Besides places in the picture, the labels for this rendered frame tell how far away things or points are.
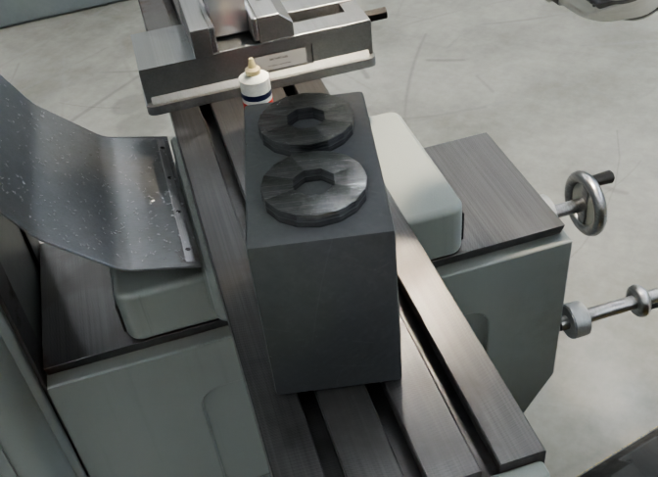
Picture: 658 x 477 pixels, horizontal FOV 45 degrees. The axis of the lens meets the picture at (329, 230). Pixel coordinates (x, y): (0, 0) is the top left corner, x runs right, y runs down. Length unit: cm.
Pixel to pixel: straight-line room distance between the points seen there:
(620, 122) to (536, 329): 158
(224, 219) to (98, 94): 235
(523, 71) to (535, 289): 190
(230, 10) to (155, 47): 13
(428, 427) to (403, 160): 57
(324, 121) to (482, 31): 267
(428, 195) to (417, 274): 30
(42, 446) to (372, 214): 68
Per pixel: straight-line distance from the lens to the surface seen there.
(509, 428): 74
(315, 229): 64
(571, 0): 90
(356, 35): 122
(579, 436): 191
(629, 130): 283
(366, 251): 64
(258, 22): 117
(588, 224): 146
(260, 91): 106
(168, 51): 121
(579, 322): 139
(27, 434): 116
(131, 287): 108
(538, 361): 144
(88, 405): 120
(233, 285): 88
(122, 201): 113
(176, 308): 110
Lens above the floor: 154
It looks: 40 degrees down
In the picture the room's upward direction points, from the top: 7 degrees counter-clockwise
